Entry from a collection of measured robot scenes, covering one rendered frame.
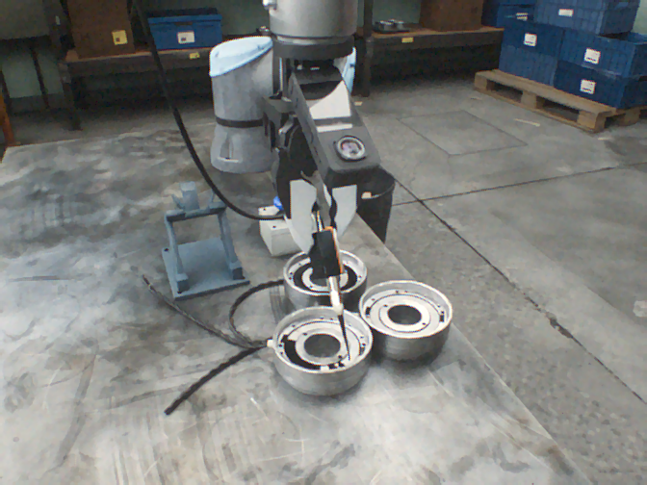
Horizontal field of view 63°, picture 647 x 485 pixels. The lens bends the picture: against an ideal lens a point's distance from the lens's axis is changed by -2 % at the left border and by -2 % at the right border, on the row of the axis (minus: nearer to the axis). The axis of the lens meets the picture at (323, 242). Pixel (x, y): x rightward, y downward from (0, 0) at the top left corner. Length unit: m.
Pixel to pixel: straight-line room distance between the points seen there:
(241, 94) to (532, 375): 1.27
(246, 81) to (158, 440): 0.66
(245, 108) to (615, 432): 1.33
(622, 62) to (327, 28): 3.72
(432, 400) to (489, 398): 0.06
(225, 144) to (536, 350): 1.28
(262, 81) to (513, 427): 0.71
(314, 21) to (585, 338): 1.73
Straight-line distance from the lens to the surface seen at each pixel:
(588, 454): 1.68
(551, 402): 1.77
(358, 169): 0.42
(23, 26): 4.30
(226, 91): 1.02
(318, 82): 0.48
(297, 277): 0.68
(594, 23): 4.27
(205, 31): 4.05
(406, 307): 0.65
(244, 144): 1.04
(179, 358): 0.63
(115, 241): 0.87
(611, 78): 4.17
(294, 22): 0.46
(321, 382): 0.55
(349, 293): 0.64
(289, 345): 0.58
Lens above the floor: 1.22
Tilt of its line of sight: 31 degrees down
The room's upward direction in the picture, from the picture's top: straight up
